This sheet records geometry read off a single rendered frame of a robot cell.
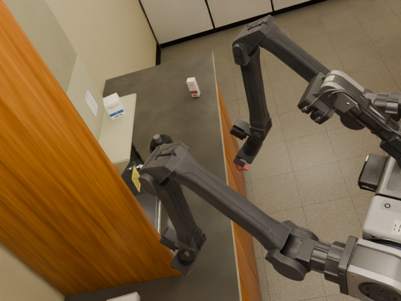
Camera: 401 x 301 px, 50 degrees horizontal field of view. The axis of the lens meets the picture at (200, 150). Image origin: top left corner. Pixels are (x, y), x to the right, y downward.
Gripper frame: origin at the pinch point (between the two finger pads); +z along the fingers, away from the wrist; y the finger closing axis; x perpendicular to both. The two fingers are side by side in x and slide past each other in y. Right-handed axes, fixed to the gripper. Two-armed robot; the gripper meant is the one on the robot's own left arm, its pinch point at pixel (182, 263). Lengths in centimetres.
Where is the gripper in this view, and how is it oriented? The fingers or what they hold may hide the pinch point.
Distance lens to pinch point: 156.3
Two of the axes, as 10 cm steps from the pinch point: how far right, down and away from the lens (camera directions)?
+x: 8.6, 5.0, -1.0
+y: -4.8, 7.2, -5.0
